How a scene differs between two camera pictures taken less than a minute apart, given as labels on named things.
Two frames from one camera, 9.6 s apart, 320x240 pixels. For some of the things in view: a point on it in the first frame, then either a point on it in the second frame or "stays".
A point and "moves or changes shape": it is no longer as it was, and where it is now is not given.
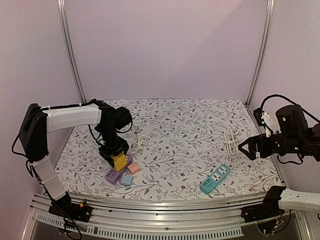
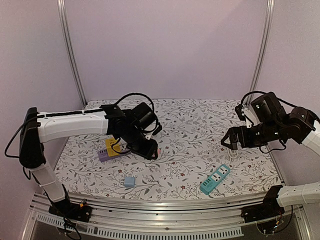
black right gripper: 261,146 → 239,137
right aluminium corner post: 262,52 stays
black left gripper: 123,146 → 149,151
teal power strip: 221,173 stays
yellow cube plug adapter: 120,161 moves or changes shape
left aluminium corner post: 67,37 stays
